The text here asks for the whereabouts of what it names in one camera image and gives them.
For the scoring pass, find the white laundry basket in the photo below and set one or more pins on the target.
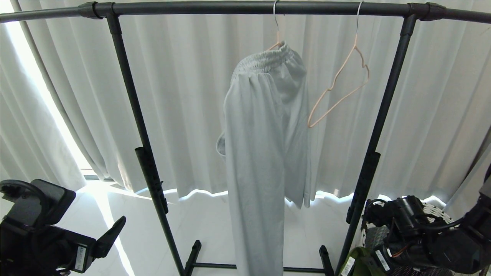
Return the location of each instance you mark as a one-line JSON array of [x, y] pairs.
[[437, 212]]

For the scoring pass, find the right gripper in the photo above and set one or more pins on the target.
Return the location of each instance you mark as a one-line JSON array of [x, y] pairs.
[[410, 253]]

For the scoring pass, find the pink clothes hanger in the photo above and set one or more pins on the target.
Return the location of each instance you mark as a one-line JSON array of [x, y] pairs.
[[276, 23], [356, 30]]

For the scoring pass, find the black clothes rack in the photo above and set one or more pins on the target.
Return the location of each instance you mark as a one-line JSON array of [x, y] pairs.
[[249, 7]]

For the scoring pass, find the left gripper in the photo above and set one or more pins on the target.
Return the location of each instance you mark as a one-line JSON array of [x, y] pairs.
[[46, 249]]

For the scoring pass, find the green garment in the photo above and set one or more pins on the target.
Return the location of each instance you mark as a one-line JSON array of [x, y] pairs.
[[356, 260]]

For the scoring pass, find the white curtain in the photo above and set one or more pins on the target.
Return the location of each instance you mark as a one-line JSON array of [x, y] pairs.
[[184, 96], [23, 145]]

